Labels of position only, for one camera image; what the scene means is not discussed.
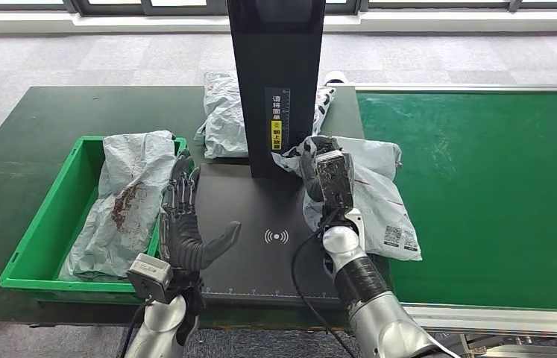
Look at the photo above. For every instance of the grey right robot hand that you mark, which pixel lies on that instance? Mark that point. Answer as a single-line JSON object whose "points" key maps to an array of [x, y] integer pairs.
{"points": [[309, 173]]}

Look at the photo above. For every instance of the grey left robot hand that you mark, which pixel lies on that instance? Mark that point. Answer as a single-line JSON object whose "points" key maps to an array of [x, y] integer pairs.
{"points": [[182, 242]]}

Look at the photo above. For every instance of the grey parcel bag QR labels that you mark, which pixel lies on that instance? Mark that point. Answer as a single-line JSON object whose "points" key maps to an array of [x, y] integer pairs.
{"points": [[377, 163]]}

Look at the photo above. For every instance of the grey parcel bag red print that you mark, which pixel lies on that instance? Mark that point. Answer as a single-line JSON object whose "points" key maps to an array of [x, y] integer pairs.
{"points": [[130, 163]]}

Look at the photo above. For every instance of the black white patterned parcel bag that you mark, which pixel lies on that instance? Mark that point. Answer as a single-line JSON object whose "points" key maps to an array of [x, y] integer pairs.
{"points": [[322, 106]]}

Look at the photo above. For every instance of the crumpled grey parcel bag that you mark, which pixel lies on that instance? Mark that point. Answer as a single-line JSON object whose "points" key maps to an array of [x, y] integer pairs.
{"points": [[224, 123]]}

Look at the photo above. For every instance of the green conveyor belt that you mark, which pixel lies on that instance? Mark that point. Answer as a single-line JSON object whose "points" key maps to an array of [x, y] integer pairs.
{"points": [[505, 197]]}

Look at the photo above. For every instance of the metal conveyor support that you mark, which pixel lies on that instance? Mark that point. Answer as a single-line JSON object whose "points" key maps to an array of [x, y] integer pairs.
{"points": [[505, 346]]}

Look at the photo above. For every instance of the black yellow column label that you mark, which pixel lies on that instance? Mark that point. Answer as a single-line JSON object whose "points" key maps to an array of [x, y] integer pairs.
{"points": [[276, 136]]}

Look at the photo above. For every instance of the black scanner platform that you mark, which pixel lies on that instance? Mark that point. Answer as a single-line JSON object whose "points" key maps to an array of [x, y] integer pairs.
{"points": [[248, 276]]}

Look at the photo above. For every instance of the small white round object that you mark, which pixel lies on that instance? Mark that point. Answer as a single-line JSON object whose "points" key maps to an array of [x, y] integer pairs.
{"points": [[334, 77]]}

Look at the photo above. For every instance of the black scanner column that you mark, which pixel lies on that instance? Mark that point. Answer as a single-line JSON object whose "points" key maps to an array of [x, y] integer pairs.
{"points": [[258, 59]]}

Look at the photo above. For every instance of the green plastic crate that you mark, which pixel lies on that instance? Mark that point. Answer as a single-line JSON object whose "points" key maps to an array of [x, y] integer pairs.
{"points": [[36, 237]]}

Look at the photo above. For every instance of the dark green table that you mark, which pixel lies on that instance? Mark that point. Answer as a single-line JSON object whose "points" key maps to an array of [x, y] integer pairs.
{"points": [[36, 123]]}

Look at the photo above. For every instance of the speckled right wrist camera box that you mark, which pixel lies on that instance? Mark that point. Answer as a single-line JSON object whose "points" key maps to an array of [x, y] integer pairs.
{"points": [[335, 178]]}

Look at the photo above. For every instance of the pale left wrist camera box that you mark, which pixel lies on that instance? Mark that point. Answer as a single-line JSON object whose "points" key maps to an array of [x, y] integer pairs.
{"points": [[149, 276]]}

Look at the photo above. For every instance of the aluminium conveyor frame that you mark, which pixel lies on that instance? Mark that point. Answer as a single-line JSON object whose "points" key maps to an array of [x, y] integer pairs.
{"points": [[505, 321]]}

